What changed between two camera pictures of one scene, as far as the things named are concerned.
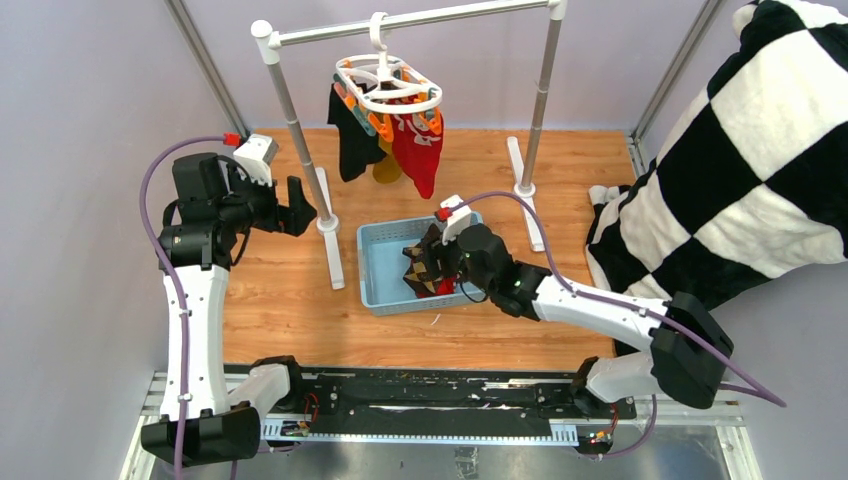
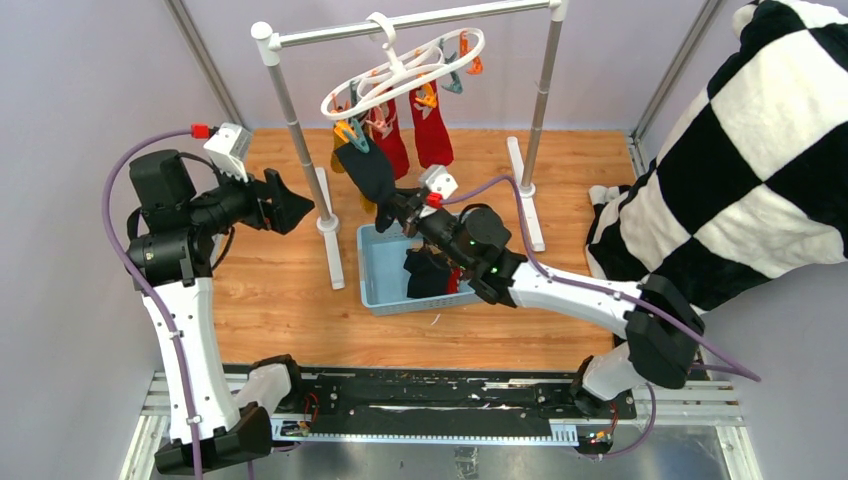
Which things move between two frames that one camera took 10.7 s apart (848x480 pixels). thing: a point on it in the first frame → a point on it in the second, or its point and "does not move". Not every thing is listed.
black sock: [358, 148] → [429, 273]
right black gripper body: [453, 260] → [430, 225]
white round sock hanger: [387, 82] → [402, 72]
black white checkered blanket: [752, 183] does not move
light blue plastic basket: [383, 268] does not move
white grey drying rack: [268, 40] does not move
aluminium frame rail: [712, 403] does not move
